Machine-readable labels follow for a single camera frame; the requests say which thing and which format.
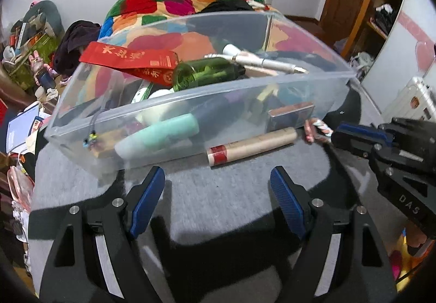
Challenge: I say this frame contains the pink bunny toy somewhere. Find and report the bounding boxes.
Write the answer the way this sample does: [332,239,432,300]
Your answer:
[29,51,52,72]

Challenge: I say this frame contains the dark purple clothes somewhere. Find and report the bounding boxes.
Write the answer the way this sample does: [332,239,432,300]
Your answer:
[53,20,103,75]

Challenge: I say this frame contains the pink white braided rope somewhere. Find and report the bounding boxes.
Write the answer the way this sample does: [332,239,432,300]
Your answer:
[304,118,332,143]

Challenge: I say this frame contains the red foil packet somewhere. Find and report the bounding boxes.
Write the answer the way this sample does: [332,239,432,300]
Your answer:
[79,42,180,87]

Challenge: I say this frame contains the silver white electric tool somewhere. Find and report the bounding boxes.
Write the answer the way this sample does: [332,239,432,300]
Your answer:
[204,44,309,75]

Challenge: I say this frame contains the green storage box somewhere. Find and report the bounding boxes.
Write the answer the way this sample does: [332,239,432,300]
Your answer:
[3,32,60,86]

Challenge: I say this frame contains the silver suitcase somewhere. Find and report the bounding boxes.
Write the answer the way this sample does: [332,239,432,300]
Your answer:
[381,76,436,123]

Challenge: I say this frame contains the black clothes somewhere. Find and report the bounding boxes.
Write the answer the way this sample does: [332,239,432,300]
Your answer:
[196,0,256,14]

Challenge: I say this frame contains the shiny brown box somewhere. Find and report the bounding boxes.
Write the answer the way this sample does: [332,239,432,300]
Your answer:
[267,102,316,131]

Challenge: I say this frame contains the person's right hand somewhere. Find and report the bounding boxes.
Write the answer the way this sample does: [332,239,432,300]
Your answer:
[402,223,431,251]

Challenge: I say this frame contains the dark blue bottle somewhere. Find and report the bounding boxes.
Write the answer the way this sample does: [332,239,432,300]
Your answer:
[36,68,57,89]

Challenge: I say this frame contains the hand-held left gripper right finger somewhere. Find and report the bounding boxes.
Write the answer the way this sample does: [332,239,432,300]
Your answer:
[270,166,397,303]

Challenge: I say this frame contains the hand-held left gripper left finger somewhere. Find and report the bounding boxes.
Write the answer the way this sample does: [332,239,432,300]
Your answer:
[40,166,166,303]

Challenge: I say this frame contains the green glass bottle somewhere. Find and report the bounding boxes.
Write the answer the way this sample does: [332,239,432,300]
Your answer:
[171,57,246,93]

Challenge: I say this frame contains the pink pouch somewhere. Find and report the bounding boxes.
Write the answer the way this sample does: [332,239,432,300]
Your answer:
[7,163,35,215]

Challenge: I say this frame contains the blue book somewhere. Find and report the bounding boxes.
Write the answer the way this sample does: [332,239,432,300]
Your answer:
[7,106,41,154]

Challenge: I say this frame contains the clear plastic bin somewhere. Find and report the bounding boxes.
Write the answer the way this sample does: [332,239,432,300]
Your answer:
[44,11,356,179]

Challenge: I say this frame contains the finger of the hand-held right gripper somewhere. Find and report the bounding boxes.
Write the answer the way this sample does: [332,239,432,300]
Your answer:
[332,123,395,158]
[378,117,436,144]

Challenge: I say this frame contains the white panel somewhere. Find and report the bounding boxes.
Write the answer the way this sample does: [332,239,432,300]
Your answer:
[359,0,436,113]

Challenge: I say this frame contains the small keychain charm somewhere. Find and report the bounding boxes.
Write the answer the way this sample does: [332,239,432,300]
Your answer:
[83,109,103,150]

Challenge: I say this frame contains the tan cardboard tube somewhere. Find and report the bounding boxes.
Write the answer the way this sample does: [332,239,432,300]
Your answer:
[205,127,298,167]

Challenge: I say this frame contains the white green toothpaste tube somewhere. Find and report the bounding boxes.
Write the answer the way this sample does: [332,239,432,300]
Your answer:
[131,82,154,103]

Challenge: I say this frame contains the mint green bottle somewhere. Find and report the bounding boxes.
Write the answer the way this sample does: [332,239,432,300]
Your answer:
[115,113,200,160]

